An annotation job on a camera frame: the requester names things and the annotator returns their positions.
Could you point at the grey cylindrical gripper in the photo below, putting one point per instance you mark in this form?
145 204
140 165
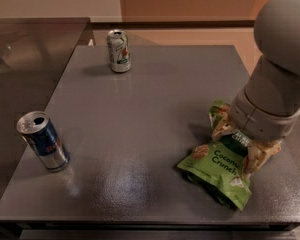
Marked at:
259 120

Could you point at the green rice chip bag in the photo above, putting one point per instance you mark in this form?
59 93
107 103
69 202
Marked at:
218 166

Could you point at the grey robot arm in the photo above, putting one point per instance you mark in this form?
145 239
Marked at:
268 106

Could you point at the white green 7up can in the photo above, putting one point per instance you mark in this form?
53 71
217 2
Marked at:
117 42

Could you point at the blue silver Red Bull can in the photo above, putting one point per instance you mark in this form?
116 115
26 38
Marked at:
38 131

